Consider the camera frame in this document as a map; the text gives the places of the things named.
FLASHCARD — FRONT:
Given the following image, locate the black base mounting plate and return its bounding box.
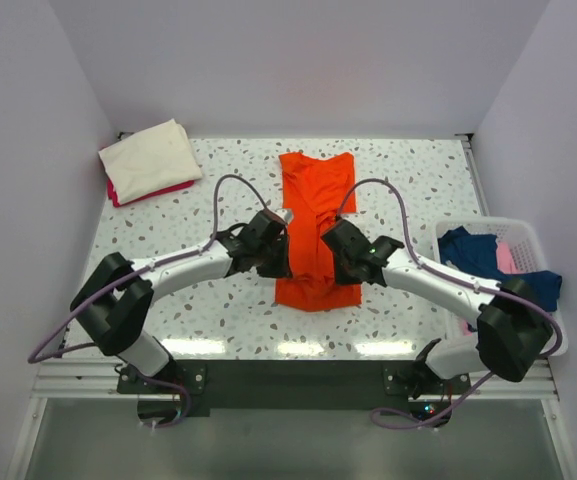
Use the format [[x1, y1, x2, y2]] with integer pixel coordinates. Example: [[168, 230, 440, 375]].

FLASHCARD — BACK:
[[115, 360, 470, 426]]

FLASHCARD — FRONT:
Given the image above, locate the navy blue t-shirt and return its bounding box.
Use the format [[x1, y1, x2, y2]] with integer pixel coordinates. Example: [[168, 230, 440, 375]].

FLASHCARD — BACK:
[[438, 226, 563, 313]]

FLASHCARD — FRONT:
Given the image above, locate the pink t-shirt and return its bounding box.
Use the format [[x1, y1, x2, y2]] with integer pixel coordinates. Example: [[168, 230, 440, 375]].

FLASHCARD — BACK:
[[460, 242, 522, 335]]

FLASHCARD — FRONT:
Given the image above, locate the orange t-shirt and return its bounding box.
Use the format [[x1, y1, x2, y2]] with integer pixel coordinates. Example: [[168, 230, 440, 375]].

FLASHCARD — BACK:
[[275, 152, 362, 312]]

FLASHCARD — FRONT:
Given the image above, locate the purple cable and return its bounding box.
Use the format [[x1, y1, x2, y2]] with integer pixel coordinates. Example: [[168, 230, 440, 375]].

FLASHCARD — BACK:
[[27, 174, 272, 429], [337, 178, 567, 431]]

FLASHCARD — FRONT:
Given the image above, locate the white perforated laundry basket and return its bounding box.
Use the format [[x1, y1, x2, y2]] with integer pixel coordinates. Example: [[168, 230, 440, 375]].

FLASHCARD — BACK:
[[424, 216, 565, 329]]

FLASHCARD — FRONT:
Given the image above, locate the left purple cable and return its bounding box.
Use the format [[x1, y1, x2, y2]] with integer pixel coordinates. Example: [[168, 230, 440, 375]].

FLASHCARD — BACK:
[[27, 174, 272, 429]]

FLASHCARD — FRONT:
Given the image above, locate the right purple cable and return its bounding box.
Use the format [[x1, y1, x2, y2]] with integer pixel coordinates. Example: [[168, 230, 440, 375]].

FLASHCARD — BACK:
[[337, 178, 567, 431]]

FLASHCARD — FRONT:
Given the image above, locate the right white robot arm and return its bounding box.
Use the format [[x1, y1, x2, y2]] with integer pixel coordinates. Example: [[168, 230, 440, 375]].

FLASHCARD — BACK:
[[321, 218, 562, 393]]

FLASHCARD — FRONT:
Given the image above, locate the folded cream t-shirt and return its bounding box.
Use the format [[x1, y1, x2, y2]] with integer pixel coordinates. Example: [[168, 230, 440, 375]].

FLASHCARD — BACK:
[[98, 119, 203, 202]]

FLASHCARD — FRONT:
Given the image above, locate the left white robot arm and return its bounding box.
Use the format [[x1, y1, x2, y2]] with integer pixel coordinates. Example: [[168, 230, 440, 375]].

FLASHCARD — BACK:
[[70, 209, 293, 392]]

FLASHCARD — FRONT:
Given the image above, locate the folded magenta t-shirt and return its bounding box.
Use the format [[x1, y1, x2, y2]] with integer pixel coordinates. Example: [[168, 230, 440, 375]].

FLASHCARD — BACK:
[[106, 179, 195, 208]]

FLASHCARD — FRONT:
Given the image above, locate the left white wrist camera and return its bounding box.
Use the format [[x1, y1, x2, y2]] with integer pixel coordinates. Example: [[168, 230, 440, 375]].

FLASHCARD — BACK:
[[275, 208, 294, 225]]

